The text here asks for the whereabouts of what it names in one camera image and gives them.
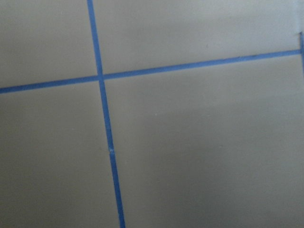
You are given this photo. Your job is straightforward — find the brown paper table cover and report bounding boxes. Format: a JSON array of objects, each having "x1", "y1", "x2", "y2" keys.
[{"x1": 0, "y1": 0, "x2": 304, "y2": 228}]

